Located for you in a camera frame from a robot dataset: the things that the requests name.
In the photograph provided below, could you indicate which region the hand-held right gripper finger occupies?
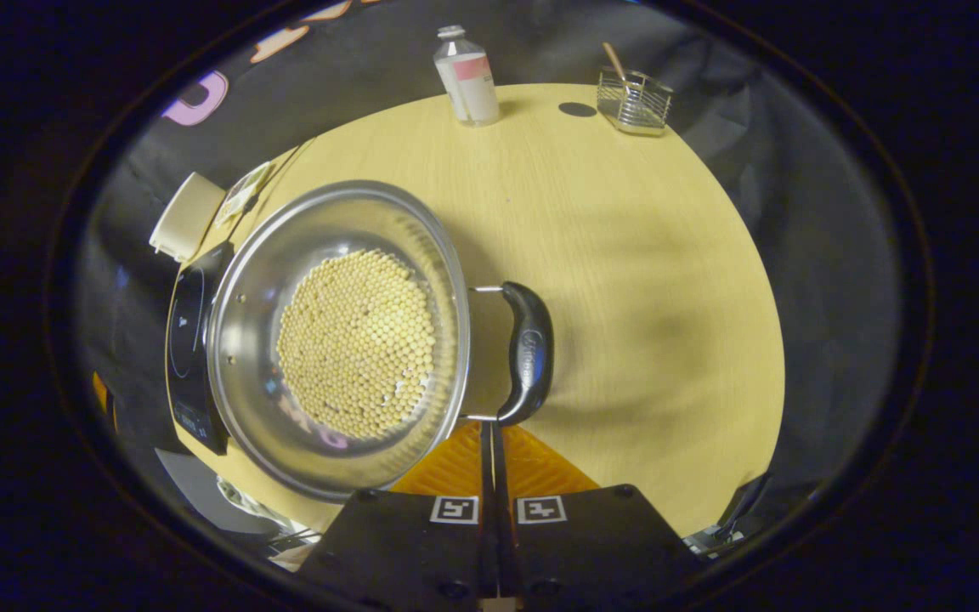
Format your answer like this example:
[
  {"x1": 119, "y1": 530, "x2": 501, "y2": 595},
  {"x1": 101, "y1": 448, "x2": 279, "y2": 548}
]
[
  {"x1": 298, "y1": 421, "x2": 497, "y2": 600},
  {"x1": 496, "y1": 422, "x2": 703, "y2": 600}
]

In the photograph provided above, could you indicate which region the black induction cooktop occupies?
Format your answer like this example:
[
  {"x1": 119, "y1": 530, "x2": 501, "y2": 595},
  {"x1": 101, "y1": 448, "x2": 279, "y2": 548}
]
[{"x1": 165, "y1": 242, "x2": 235, "y2": 456}]

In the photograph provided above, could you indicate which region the steel pot with black handle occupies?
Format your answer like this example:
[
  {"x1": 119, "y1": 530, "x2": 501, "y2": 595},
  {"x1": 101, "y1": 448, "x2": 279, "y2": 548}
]
[{"x1": 207, "y1": 180, "x2": 556, "y2": 502}]

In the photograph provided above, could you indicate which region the white box-shaped appliance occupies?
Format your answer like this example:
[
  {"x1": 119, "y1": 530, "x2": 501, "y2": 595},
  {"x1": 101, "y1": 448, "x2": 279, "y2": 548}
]
[{"x1": 150, "y1": 172, "x2": 227, "y2": 263}]

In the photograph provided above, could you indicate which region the white divided dish with grains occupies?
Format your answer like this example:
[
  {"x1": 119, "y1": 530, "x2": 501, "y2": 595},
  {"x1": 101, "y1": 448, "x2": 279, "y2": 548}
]
[{"x1": 216, "y1": 161, "x2": 274, "y2": 226}]

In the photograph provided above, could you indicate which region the clear ribbed glass cup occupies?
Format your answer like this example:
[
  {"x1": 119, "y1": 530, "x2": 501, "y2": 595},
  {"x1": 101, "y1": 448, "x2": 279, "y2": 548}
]
[{"x1": 597, "y1": 66, "x2": 674, "y2": 137}]

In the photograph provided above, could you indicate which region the clear bottle with pink label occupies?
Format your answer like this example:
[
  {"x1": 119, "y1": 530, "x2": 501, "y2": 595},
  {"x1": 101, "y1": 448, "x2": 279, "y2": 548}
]
[{"x1": 433, "y1": 25, "x2": 501, "y2": 127}]

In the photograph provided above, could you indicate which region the wooden stick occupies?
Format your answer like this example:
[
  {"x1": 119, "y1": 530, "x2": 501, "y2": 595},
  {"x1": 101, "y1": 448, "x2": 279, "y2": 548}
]
[{"x1": 602, "y1": 41, "x2": 631, "y2": 86}]

